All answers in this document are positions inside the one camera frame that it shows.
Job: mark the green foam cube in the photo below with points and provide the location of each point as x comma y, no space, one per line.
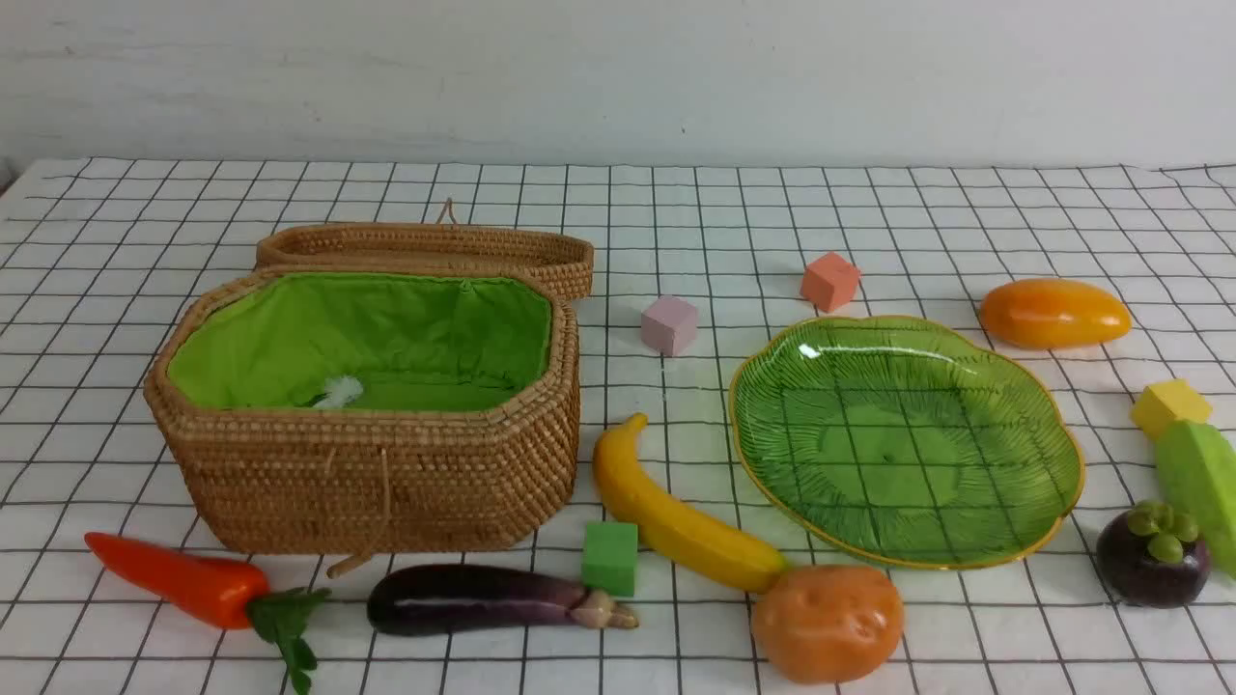
609,557

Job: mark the green glass leaf plate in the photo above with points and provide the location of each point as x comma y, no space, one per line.
905,444

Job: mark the white checkered tablecloth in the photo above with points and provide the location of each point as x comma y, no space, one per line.
101,256

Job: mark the yellow foam cube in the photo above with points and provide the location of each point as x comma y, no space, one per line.
1167,402

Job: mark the orange brown potato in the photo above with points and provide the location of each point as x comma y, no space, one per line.
829,623

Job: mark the pink foam cube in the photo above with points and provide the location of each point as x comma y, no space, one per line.
669,325

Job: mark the purple eggplant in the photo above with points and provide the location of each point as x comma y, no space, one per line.
428,600

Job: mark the orange red pepper green stem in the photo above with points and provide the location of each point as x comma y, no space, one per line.
221,592

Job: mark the orange foam cube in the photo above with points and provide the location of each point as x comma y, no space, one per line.
830,282

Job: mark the woven wicker basket green lining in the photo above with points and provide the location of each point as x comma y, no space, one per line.
349,410

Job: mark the light green vegetable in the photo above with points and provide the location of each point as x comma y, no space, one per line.
1196,473

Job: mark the yellow banana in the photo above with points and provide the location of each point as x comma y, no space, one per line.
673,528

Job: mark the orange yellow mango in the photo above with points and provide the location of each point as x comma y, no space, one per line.
1053,313

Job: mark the woven wicker basket lid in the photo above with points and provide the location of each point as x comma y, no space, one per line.
562,263

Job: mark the dark purple mangosteen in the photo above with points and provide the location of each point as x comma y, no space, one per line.
1154,556

